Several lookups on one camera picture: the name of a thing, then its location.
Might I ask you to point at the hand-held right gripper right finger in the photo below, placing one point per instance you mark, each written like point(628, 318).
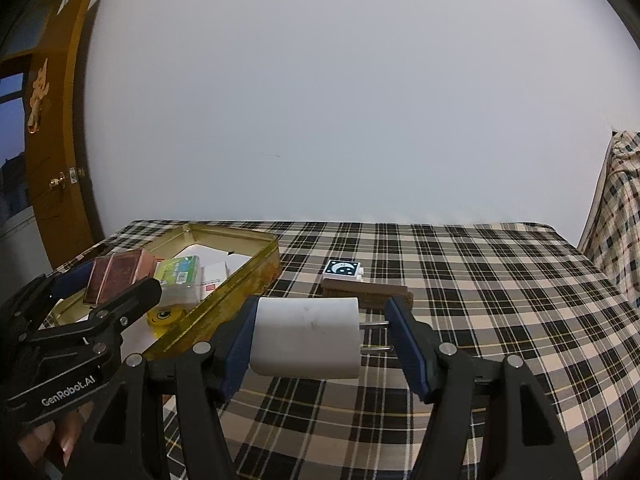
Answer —
point(409, 352)

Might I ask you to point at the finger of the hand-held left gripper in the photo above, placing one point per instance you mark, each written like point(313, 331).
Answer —
point(130, 305)
point(72, 280)

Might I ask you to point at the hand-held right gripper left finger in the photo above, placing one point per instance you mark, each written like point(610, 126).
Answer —
point(237, 347)

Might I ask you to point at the copper pink square box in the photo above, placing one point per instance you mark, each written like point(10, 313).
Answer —
point(120, 272)

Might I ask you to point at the green printed packet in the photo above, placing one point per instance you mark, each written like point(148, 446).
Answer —
point(177, 270)

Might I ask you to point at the gold metal tin box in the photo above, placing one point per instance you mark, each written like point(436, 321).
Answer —
point(235, 285)

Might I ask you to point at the white charger plug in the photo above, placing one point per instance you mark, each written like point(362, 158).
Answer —
point(305, 335)

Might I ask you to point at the person's left hand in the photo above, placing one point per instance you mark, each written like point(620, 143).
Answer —
point(65, 435)

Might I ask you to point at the yellow toy with face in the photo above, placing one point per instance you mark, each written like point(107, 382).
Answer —
point(165, 321)

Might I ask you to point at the white box with red label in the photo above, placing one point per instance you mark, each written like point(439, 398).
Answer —
point(215, 277)

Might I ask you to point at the brown flat box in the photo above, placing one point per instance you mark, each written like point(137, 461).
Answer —
point(360, 290)

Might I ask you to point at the white paper liner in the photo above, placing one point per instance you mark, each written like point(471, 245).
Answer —
point(200, 252)

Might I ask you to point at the plaid tablecloth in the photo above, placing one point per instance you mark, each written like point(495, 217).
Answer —
point(475, 285)

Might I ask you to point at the blue moon print block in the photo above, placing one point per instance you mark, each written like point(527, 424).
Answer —
point(341, 269)

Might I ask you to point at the window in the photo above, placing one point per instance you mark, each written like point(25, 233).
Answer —
point(12, 160)

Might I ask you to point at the wooden door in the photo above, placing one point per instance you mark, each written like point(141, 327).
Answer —
point(60, 110)

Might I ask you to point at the gold door ornament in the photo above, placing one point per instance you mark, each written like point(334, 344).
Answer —
point(38, 95)

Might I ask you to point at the plaid hanging cloth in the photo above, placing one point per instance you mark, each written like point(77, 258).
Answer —
point(615, 210)

